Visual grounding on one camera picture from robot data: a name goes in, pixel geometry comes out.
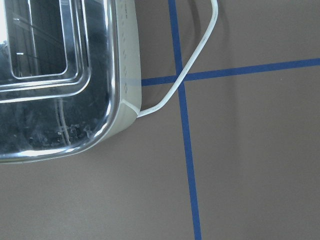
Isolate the white cable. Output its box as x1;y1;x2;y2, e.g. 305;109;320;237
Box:
136;0;219;118

